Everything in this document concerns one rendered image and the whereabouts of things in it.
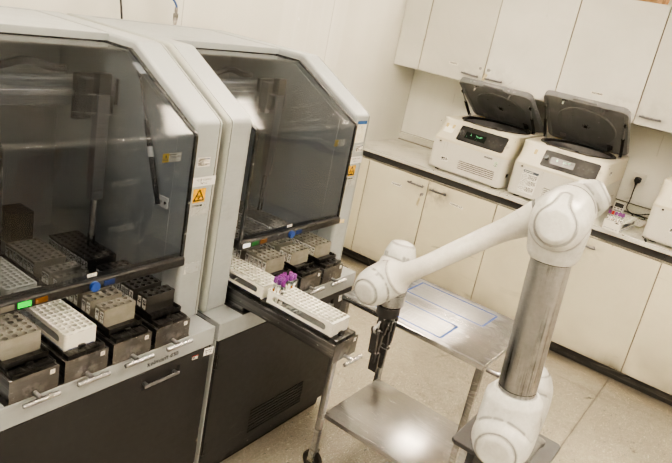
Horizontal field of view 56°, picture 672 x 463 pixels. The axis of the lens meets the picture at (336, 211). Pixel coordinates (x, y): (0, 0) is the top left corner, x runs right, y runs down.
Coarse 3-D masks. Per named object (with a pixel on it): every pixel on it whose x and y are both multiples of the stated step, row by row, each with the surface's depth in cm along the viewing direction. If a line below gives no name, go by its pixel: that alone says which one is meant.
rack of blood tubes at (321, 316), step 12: (288, 300) 220; (300, 300) 222; (312, 300) 223; (288, 312) 221; (300, 312) 225; (312, 312) 215; (324, 312) 216; (336, 312) 218; (312, 324) 215; (324, 324) 220; (336, 324) 211
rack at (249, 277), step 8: (232, 256) 246; (232, 264) 239; (240, 264) 240; (248, 264) 243; (232, 272) 235; (240, 272) 235; (248, 272) 235; (256, 272) 237; (264, 272) 238; (232, 280) 235; (240, 280) 241; (248, 280) 230; (256, 280) 231; (264, 280) 231; (272, 280) 233; (248, 288) 231; (256, 288) 237; (264, 288) 227; (264, 296) 228
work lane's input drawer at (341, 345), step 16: (240, 288) 232; (240, 304) 232; (256, 304) 227; (272, 320) 224; (288, 320) 219; (304, 336) 216; (320, 336) 213; (336, 336) 212; (352, 336) 217; (336, 352) 210; (352, 352) 220
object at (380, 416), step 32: (416, 288) 262; (416, 320) 234; (448, 320) 239; (480, 320) 244; (512, 320) 250; (448, 352) 219; (480, 352) 220; (384, 384) 289; (320, 416) 259; (352, 416) 262; (384, 416) 266; (416, 416) 270; (384, 448) 246; (416, 448) 250; (448, 448) 254
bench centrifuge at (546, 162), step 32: (544, 96) 408; (576, 96) 396; (544, 128) 428; (576, 128) 421; (608, 128) 402; (544, 160) 398; (576, 160) 390; (608, 160) 391; (512, 192) 411; (544, 192) 400; (608, 192) 403
